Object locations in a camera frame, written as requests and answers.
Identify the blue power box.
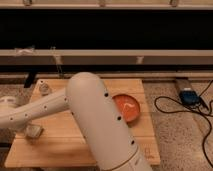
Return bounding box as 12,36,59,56
179,89,200,106

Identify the wooden table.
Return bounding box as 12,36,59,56
4,79,160,168

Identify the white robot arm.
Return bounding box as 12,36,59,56
0,72,153,171

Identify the orange plate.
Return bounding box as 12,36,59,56
113,94,140,123

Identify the long metal rail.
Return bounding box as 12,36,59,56
0,49,213,66

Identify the white sponge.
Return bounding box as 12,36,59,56
25,124,43,139

